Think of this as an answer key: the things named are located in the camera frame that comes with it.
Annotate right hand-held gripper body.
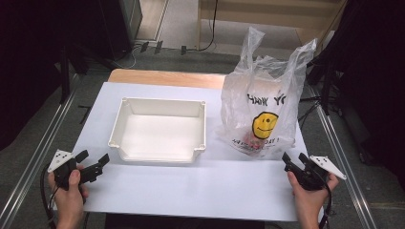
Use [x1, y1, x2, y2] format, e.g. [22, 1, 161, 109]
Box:
[289, 155, 348, 192]

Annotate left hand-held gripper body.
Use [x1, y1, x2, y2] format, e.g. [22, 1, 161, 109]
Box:
[47, 149, 105, 192]

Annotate white plastic bin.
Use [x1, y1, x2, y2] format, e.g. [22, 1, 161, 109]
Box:
[108, 96, 207, 165]

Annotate clear smiley plastic bag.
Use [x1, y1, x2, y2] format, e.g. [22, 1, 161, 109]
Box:
[216, 26, 318, 161]

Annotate person's right hand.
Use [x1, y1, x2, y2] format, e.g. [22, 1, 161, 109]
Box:
[287, 174, 340, 219]

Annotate person's left hand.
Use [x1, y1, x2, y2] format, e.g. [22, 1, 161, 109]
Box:
[47, 170, 90, 220]

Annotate white table mat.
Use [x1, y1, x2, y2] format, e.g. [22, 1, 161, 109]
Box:
[51, 81, 326, 222]

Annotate dark cabinet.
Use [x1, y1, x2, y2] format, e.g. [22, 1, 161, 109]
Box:
[95, 0, 143, 61]

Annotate light wooden shelf unit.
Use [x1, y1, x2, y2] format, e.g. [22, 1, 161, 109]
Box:
[197, 0, 349, 61]

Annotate metal floor rail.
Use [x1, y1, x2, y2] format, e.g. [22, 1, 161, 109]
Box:
[0, 92, 77, 229]
[313, 89, 380, 229]

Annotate right hand-held gripper cable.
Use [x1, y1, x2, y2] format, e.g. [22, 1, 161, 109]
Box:
[318, 180, 333, 229]

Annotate hand-held gripper cable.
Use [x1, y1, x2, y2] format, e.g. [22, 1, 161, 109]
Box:
[39, 163, 59, 229]
[318, 180, 333, 229]

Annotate left hand-held gripper cable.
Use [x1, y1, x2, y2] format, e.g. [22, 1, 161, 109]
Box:
[39, 163, 59, 229]

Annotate black floor cables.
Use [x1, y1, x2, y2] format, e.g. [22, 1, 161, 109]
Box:
[297, 94, 323, 129]

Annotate black stand post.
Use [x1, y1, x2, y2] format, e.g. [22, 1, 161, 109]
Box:
[59, 44, 72, 105]
[319, 63, 335, 116]

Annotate black hanging cable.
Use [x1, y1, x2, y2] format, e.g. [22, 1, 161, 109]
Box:
[199, 0, 220, 52]

